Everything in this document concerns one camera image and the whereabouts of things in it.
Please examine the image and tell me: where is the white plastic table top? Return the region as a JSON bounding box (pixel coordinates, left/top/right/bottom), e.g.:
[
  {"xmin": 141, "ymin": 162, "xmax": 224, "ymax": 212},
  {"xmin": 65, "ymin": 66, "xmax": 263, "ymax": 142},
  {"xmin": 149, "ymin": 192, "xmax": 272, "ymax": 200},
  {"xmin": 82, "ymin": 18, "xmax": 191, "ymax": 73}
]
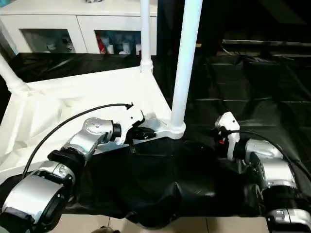
[{"xmin": 0, "ymin": 65, "xmax": 187, "ymax": 180}]

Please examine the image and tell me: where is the black work mat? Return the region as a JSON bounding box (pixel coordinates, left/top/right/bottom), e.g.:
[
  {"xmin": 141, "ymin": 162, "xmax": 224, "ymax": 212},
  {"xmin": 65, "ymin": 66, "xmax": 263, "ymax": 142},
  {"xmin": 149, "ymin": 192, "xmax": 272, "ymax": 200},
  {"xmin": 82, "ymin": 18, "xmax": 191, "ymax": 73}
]
[{"xmin": 0, "ymin": 52, "xmax": 311, "ymax": 230}]

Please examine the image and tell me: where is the black left robot foot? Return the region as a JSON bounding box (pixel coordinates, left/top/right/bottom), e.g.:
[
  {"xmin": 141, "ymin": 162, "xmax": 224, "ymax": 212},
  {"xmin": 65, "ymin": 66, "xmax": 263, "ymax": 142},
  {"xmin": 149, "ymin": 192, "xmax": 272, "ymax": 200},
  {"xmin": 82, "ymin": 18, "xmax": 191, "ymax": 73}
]
[{"xmin": 93, "ymin": 225, "xmax": 115, "ymax": 233}]

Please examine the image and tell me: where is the white glass-door cabinet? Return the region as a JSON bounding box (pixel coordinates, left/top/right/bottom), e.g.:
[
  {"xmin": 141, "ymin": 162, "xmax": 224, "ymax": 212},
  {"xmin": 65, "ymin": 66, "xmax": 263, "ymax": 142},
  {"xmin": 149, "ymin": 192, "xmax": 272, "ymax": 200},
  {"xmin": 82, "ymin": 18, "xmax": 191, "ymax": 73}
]
[{"xmin": 0, "ymin": 0, "xmax": 159, "ymax": 56}]

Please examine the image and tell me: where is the black furniture unit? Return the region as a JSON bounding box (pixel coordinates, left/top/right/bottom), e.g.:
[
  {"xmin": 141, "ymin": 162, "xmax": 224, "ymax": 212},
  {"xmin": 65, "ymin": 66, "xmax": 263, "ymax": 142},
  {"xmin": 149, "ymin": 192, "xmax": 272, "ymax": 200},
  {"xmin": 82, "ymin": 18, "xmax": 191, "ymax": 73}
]
[{"xmin": 155, "ymin": 0, "xmax": 311, "ymax": 57}]

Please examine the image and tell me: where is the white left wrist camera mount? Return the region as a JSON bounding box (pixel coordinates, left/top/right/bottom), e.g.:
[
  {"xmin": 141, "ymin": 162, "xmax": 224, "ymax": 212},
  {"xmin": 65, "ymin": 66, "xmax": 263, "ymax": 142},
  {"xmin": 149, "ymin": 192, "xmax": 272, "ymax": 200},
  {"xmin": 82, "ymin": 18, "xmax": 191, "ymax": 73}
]
[{"xmin": 113, "ymin": 106, "xmax": 147, "ymax": 147}]

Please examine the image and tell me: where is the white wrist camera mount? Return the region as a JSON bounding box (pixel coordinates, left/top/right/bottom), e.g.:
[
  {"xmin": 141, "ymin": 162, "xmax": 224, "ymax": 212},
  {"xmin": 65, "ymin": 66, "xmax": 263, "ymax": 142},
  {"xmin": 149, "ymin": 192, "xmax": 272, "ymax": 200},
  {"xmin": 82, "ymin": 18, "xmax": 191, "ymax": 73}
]
[
  {"xmin": 113, "ymin": 106, "xmax": 147, "ymax": 147},
  {"xmin": 214, "ymin": 111, "xmax": 242, "ymax": 161}
]

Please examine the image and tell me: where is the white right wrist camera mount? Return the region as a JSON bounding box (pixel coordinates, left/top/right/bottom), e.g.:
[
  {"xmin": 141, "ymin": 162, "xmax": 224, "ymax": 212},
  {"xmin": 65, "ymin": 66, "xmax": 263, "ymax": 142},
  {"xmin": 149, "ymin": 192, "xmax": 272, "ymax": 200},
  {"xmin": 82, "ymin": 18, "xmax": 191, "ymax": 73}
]
[{"xmin": 214, "ymin": 111, "xmax": 242, "ymax": 161}]

